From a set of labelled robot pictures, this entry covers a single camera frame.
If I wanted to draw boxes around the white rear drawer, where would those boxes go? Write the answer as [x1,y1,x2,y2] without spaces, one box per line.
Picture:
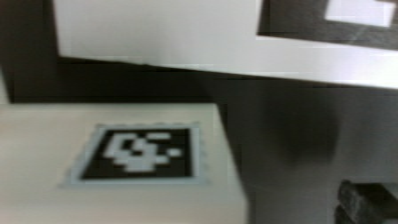
[0,104,247,224]

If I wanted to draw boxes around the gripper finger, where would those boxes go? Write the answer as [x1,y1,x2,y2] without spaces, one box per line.
[334,180,398,224]

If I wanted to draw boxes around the marker tag sheet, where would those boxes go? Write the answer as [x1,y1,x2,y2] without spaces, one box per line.
[52,0,398,90]

